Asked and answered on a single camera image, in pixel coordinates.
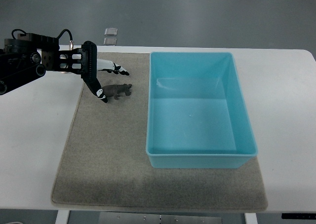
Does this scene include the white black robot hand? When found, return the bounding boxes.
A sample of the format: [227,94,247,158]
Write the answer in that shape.
[81,41,129,103]

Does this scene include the brown toy hippo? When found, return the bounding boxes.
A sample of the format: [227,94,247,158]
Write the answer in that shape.
[102,84,132,100]

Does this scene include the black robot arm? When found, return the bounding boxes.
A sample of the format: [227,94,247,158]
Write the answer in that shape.
[0,29,87,95]

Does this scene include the blue plastic box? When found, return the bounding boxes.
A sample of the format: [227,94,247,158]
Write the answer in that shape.
[146,52,258,169]

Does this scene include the metal floor plate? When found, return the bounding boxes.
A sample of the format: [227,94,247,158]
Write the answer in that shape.
[103,28,118,46]

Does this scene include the grey felt mat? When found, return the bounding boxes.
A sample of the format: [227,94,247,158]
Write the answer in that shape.
[51,53,268,212]

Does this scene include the black table control panel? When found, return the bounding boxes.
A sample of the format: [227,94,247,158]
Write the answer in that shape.
[281,213,316,220]

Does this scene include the grey table base plate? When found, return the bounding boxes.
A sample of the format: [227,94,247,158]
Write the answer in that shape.
[98,212,223,224]

